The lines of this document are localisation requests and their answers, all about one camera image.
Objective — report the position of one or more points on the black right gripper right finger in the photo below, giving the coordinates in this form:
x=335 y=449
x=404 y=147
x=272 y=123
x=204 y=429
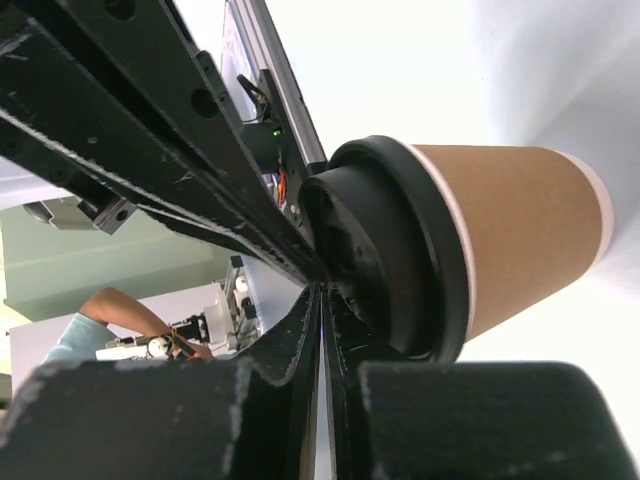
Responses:
x=391 y=418

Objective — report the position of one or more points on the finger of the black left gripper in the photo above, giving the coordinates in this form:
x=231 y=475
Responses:
x=112 y=123
x=266 y=133

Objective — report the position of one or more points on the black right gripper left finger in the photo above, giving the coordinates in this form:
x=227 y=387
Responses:
x=249 y=417

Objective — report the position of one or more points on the black plastic cup lid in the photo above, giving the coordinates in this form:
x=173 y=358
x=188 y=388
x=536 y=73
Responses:
x=395 y=243

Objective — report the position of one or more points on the brown paper coffee cup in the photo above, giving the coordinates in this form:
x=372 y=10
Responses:
x=531 y=221

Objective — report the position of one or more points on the person forearm in background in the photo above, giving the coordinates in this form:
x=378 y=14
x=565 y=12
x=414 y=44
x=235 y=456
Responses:
x=88 y=331

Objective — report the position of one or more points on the aluminium frame rail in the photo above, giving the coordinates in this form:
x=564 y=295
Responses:
x=251 y=45

